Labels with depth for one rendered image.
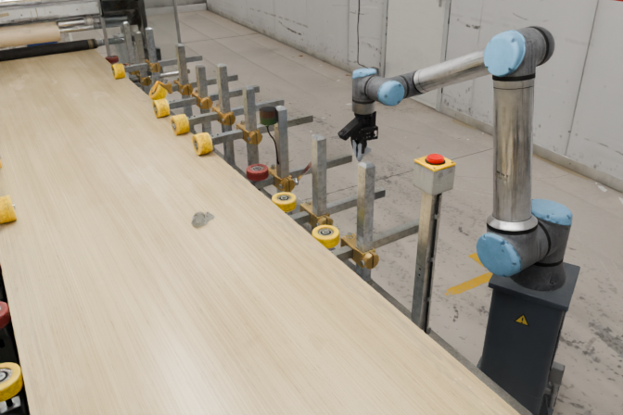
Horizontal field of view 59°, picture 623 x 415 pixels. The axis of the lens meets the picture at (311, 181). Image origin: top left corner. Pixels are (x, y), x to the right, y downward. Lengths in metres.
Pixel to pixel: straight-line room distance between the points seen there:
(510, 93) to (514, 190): 0.29
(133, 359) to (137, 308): 0.17
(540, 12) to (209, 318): 3.59
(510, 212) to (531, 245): 0.13
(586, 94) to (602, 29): 0.44
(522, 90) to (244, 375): 1.05
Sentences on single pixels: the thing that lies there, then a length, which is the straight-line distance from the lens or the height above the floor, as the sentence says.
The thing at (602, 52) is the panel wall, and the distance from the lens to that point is 4.15.
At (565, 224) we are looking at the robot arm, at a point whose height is 0.85.
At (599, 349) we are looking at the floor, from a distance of 2.82.
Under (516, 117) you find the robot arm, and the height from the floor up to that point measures 1.22.
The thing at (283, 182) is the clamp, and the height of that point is 0.86.
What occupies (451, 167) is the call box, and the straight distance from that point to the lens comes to 1.32.
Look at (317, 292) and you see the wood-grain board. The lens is 1.40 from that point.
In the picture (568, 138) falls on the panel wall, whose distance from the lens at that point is 4.40.
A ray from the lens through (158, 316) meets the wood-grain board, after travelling 1.39.
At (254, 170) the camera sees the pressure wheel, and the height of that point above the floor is 0.91.
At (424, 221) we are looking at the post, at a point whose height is 1.06.
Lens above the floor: 1.77
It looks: 27 degrees down
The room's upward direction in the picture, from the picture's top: 1 degrees counter-clockwise
